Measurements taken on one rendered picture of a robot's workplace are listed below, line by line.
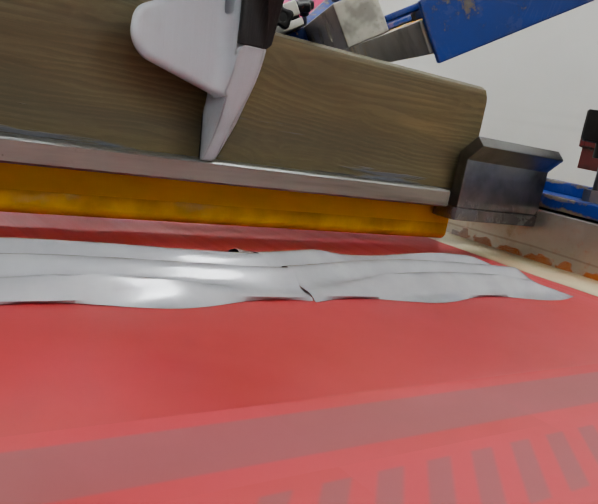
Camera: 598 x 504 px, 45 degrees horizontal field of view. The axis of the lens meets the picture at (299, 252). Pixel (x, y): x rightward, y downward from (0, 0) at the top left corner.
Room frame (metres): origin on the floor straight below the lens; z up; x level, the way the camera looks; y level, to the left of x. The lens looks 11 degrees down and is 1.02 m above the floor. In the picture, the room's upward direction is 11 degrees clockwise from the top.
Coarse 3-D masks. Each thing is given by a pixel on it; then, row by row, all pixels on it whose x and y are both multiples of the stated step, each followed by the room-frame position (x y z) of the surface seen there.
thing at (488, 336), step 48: (240, 240) 0.36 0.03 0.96; (288, 240) 0.39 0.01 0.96; (336, 240) 0.42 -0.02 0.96; (384, 240) 0.45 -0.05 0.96; (432, 240) 0.49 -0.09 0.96; (384, 336) 0.24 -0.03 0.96; (432, 336) 0.25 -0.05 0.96; (480, 336) 0.26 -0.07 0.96; (528, 336) 0.28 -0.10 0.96; (576, 336) 0.29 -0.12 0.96
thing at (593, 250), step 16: (544, 208) 0.50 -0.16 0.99; (448, 224) 0.55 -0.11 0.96; (464, 224) 0.54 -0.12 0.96; (480, 224) 0.53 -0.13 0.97; (496, 224) 0.52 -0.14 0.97; (544, 224) 0.49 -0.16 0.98; (560, 224) 0.48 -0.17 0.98; (576, 224) 0.47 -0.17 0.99; (592, 224) 0.46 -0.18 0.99; (480, 240) 0.53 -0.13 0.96; (496, 240) 0.51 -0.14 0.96; (512, 240) 0.50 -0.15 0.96; (528, 240) 0.49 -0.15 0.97; (544, 240) 0.48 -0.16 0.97; (560, 240) 0.48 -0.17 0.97; (576, 240) 0.47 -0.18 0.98; (592, 240) 0.46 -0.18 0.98; (528, 256) 0.49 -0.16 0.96; (544, 256) 0.48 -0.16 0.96; (560, 256) 0.47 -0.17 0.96; (576, 256) 0.46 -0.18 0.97; (592, 256) 0.46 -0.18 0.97; (576, 272) 0.46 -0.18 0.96; (592, 272) 0.45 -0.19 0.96
